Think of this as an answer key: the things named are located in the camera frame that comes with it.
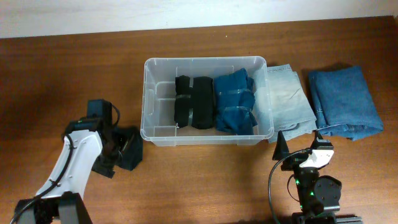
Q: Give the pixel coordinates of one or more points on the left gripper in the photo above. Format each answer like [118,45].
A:
[106,164]

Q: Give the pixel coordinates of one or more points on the blue taped shirt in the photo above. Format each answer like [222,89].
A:
[234,94]

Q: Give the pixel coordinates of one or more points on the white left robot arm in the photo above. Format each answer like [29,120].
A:
[61,196]

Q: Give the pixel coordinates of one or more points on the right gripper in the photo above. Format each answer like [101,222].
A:
[295,161]

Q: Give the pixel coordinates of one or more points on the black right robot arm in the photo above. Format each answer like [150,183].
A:
[318,195]

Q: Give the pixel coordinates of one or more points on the small black taped garment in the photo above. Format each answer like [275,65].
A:
[131,147]

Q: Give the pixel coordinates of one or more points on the light blue folded jeans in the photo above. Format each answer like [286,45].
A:
[282,105]

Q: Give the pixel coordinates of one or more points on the clear plastic storage bin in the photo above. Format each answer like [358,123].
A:
[157,120]

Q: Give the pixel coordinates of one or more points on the dark blue jeans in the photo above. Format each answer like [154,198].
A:
[343,104]

